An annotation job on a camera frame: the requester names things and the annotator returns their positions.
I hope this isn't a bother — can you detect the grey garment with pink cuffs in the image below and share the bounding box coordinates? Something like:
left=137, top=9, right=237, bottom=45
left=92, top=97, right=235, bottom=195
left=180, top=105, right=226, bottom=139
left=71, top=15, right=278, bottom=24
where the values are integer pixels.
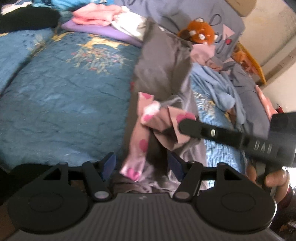
left=111, top=18, right=206, bottom=194

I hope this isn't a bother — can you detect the black clothes pile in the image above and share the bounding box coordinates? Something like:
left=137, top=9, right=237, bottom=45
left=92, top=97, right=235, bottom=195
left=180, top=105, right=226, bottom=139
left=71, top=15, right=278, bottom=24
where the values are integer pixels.
left=1, top=6, right=60, bottom=34

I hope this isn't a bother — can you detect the person right hand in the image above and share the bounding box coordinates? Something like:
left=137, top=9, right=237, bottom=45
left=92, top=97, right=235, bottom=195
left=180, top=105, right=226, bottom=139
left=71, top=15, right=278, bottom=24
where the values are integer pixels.
left=245, top=164, right=290, bottom=203

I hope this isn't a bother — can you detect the salmon towel on armrest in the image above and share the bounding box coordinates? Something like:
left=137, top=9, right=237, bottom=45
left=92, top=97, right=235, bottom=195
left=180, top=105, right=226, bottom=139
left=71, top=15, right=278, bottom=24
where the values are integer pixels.
left=255, top=85, right=278, bottom=121

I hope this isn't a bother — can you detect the blue floral quilted blanket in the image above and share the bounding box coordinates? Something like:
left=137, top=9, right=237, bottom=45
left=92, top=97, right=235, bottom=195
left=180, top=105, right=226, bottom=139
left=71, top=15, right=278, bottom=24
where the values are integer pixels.
left=0, top=27, right=246, bottom=190

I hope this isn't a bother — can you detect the yellow flat board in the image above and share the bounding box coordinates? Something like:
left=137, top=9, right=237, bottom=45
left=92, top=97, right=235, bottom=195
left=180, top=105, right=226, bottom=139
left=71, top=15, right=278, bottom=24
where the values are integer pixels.
left=236, top=42, right=267, bottom=85

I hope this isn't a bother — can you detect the light blue garment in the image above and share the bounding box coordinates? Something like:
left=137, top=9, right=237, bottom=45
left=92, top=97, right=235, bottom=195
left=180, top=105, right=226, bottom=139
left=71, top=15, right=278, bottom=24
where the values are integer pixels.
left=190, top=63, right=246, bottom=126

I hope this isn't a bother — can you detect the orange plastic bag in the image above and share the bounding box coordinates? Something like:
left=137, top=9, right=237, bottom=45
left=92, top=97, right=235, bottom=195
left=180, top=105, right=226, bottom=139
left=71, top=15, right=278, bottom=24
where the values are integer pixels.
left=232, top=50, right=247, bottom=67

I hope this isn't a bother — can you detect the pink cloth under plush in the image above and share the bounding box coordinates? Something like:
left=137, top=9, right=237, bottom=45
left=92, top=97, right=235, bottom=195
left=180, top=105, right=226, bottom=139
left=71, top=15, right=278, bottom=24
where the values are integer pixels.
left=190, top=44, right=223, bottom=72

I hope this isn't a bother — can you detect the grey printed sofa cover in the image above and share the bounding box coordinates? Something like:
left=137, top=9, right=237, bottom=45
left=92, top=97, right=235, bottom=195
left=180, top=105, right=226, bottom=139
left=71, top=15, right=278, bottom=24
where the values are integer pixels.
left=114, top=1, right=270, bottom=138

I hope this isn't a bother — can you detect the red panda plush toy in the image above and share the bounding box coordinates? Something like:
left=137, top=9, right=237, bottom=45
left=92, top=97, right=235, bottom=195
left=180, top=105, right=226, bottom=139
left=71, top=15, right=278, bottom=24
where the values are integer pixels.
left=178, top=18, right=218, bottom=45

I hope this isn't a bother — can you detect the folded purple garment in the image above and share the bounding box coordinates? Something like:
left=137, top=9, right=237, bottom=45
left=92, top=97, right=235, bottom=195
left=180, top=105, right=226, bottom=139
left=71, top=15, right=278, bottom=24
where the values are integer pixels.
left=61, top=20, right=142, bottom=48

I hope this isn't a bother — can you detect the tan leather headrest cushion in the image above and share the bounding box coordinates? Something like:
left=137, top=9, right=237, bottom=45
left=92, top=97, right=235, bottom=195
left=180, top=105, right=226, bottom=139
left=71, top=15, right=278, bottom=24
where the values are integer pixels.
left=225, top=0, right=257, bottom=18

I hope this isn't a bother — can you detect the folded white garment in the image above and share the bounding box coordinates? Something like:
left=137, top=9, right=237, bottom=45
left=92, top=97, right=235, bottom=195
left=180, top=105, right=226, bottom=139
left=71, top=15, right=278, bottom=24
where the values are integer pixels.
left=111, top=6, right=147, bottom=42

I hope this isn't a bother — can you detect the folded coral pink garment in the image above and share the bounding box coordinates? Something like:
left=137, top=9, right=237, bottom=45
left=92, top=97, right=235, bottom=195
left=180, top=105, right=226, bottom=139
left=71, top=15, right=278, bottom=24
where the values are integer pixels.
left=72, top=3, right=126, bottom=26

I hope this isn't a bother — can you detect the blue cartoon police cushion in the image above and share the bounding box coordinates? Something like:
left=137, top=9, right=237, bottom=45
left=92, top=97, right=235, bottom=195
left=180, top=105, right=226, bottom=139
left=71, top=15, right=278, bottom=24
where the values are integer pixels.
left=32, top=0, right=114, bottom=11

